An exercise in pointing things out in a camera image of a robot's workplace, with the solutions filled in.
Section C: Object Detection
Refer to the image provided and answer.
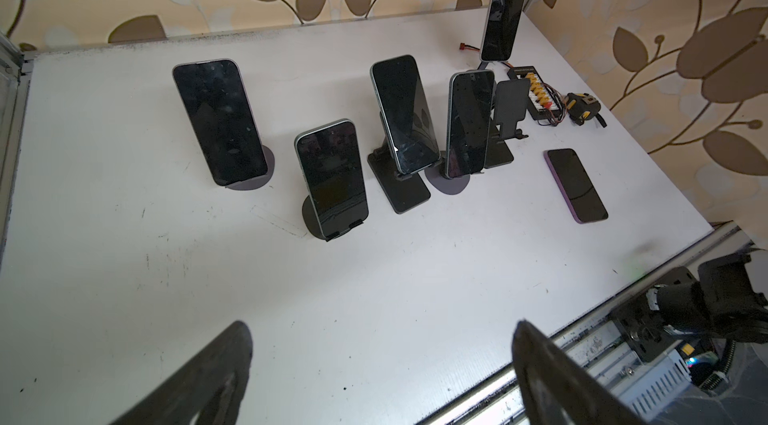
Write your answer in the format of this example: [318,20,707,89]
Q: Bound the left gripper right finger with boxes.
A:
[512,320,643,425]

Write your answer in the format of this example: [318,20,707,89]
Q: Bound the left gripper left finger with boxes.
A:
[114,321,253,424]

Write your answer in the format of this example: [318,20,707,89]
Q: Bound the rear tall black phone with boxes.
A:
[480,0,525,62]

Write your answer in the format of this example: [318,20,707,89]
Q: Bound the black centre phone stand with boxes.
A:
[367,145,431,214]

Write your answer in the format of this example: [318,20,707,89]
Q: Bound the black yellow tape measure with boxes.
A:
[565,93,607,128]

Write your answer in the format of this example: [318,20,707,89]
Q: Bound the black folding phone stand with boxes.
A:
[485,78,530,169]

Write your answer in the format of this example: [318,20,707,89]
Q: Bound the purple edged black phone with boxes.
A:
[543,148,609,224]

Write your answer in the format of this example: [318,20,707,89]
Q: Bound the centre black phone with label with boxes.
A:
[370,55,440,175]

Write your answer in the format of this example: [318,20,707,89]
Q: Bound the black charger board yellow plugs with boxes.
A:
[507,66,566,126]

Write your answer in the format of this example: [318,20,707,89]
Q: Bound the grey round phone stand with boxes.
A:
[226,145,275,191]

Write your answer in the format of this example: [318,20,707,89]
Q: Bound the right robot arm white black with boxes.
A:
[609,247,767,363]

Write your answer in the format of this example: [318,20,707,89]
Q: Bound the round stand of phone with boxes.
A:
[424,151,471,196]
[301,196,326,241]

